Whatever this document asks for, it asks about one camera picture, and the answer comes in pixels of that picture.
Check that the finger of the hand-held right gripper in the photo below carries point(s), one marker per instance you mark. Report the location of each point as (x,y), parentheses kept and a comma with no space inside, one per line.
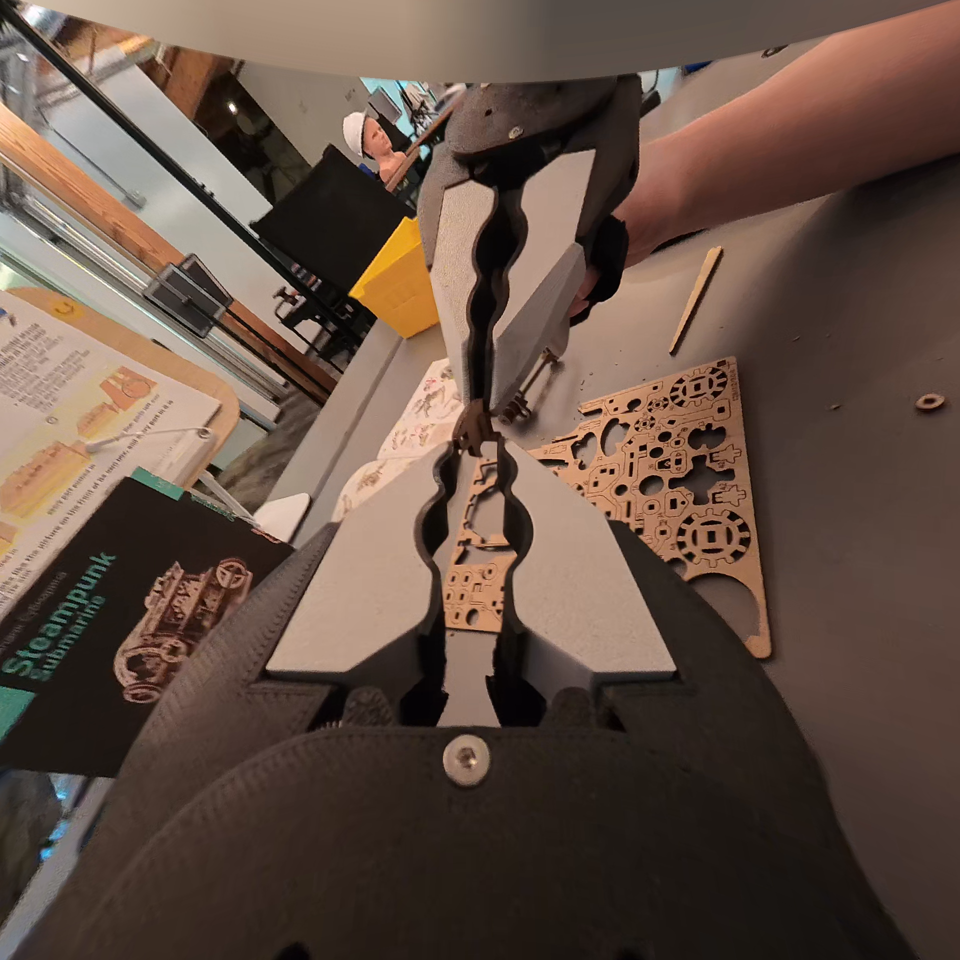
(551,247)
(459,277)

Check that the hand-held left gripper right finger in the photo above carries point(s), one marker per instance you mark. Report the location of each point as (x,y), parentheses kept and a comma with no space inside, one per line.
(592,592)

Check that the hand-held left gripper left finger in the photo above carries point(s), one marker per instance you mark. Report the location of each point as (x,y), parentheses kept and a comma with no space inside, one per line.
(360,592)

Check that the wooden model axle assembly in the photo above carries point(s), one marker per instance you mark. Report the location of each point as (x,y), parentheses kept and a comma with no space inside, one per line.
(525,394)

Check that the small dark wooden model part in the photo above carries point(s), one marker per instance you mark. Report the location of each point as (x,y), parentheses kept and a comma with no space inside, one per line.
(472,429)

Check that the person's right forearm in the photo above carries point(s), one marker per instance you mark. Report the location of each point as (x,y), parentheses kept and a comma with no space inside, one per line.
(810,127)

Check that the laser-cut wooden parts sheet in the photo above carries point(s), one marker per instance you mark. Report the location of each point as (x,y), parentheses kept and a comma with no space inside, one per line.
(660,480)

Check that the black model kit box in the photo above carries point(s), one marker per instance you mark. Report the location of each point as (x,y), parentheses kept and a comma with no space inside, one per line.
(112,615)

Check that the person's right hand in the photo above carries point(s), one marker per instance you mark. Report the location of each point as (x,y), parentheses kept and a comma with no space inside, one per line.
(660,195)

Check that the yellow plastic bin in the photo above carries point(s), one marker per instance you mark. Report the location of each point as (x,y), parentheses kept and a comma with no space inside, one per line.
(397,277)

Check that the printed paper sheet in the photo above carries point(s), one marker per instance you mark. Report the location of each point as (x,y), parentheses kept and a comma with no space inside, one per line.
(375,487)
(431,409)

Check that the small white block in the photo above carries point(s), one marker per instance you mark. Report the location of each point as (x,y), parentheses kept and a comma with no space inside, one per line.
(283,517)

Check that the white curved panel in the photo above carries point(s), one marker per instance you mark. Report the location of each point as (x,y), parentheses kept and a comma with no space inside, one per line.
(480,34)

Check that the black flat panel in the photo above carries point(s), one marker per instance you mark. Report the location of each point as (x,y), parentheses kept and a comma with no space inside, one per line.
(330,217)

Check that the thin wooden stick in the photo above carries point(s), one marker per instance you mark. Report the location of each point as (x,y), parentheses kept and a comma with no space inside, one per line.
(696,298)

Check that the mannequin head with white helmet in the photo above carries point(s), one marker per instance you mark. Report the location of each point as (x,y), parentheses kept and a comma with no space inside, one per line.
(371,146)

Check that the light wooden board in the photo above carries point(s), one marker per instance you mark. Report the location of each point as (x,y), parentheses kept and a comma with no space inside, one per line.
(217,390)

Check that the small black case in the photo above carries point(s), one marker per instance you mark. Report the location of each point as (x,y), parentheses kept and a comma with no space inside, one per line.
(187,296)

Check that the black metal pole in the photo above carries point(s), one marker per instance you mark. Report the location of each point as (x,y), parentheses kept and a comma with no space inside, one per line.
(172,169)

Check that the illustrated instruction booklet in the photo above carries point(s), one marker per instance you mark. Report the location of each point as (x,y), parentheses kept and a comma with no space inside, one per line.
(67,420)

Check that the wooden beam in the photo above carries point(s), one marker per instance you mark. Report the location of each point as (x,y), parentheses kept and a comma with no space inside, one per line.
(97,206)

